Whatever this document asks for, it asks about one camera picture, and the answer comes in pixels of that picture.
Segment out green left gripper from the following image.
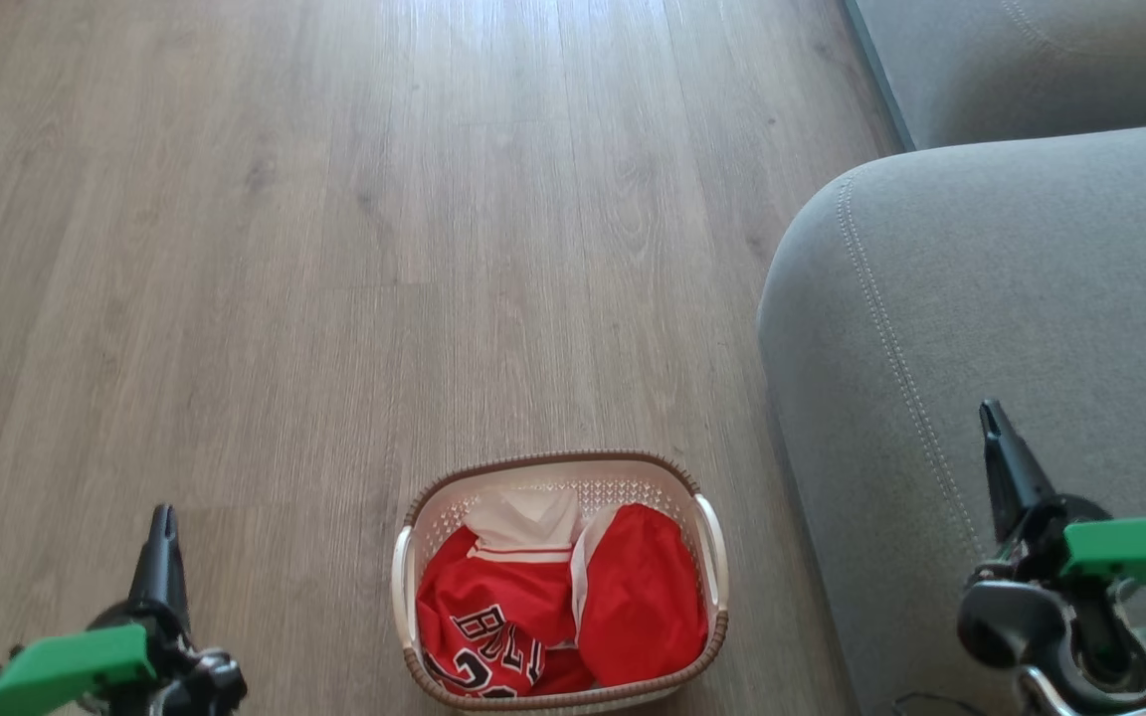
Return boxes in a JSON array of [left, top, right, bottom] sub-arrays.
[[0, 505, 248, 716]]

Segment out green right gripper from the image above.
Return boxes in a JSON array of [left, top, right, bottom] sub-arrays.
[[958, 400, 1146, 697]]

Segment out red Bulls basketball jersey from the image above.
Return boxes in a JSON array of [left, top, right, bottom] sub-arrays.
[[416, 487, 599, 699]]

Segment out red basketball shorts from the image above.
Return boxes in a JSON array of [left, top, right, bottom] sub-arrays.
[[570, 502, 710, 689]]

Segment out grey fabric sofa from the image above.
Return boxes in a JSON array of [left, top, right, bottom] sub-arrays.
[[757, 123, 1146, 716]]

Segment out grey fabric sofa seat cushion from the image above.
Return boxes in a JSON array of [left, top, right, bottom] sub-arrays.
[[844, 0, 1146, 152]]

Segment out white woven-rim laundry basket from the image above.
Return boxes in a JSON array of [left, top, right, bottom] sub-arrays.
[[391, 451, 731, 713]]

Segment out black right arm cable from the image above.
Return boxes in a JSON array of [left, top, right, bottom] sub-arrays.
[[891, 690, 987, 716]]

